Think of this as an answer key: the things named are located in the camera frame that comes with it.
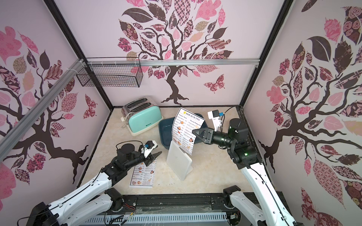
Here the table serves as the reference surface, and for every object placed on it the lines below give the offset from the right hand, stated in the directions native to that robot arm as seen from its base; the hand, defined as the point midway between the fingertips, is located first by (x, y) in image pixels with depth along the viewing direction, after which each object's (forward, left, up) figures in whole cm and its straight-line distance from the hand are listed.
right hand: (194, 132), depth 60 cm
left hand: (+2, +19, -21) cm, 28 cm away
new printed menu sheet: (+2, +5, -5) cm, 7 cm away
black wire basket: (+52, +54, -1) cm, 75 cm away
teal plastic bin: (+30, +19, -35) cm, 50 cm away
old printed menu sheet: (-7, +31, -36) cm, 48 cm away
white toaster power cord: (+27, +46, -22) cm, 58 cm away
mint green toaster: (+28, +34, -18) cm, 48 cm away
